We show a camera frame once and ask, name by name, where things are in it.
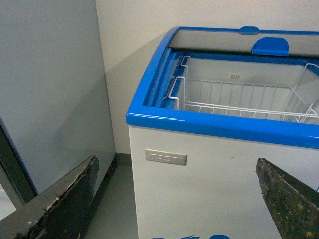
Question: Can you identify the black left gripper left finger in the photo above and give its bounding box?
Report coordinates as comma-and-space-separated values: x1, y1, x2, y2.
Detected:
0, 155, 99, 239

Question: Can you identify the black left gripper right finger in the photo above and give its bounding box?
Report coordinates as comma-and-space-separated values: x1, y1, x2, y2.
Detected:
256, 158, 319, 239

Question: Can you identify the grey upright display cabinet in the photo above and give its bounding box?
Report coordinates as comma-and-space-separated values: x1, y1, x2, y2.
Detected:
0, 0, 117, 220

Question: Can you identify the white chest freezer penguin decal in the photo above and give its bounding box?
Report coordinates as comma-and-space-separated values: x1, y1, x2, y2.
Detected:
126, 26, 319, 239

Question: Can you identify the glass sliding freezer lid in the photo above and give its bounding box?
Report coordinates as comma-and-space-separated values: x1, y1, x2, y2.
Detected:
169, 26, 319, 58

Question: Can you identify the white wire freezer basket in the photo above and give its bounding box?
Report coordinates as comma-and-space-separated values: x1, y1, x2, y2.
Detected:
161, 55, 319, 124

